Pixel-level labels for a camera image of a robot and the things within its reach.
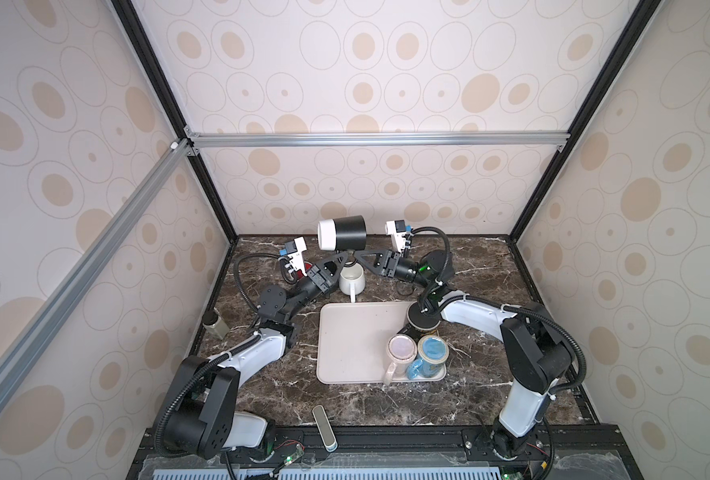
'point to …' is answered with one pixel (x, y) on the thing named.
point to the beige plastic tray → (352, 340)
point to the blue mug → (433, 352)
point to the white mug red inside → (307, 266)
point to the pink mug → (401, 350)
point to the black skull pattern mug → (419, 323)
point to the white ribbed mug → (352, 280)
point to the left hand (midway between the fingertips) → (356, 261)
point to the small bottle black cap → (213, 323)
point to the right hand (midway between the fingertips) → (356, 262)
